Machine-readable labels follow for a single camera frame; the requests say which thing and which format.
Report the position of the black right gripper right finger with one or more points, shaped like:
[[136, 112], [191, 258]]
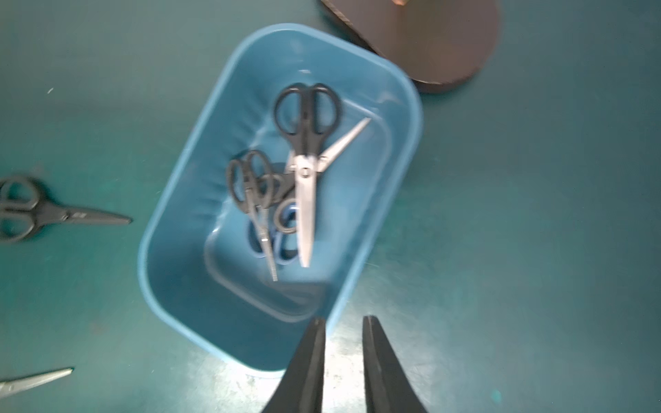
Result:
[[387, 389]]

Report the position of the dark oval stand base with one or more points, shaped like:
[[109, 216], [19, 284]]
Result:
[[440, 44]]

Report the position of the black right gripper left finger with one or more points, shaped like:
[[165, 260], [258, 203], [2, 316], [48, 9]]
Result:
[[301, 387]]

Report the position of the blue plastic storage box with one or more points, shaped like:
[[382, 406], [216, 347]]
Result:
[[220, 259]]

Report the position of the pink kitchen scissors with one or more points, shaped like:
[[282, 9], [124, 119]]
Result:
[[15, 386]]

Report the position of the black scissors silver blades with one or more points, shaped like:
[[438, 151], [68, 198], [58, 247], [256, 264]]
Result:
[[308, 158]]

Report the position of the blue handled scissors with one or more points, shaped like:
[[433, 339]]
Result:
[[283, 218]]

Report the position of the large black handled scissors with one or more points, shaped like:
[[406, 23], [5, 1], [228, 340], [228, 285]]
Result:
[[26, 208]]

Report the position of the small black scissors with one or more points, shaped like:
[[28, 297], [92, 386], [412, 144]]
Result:
[[251, 184]]

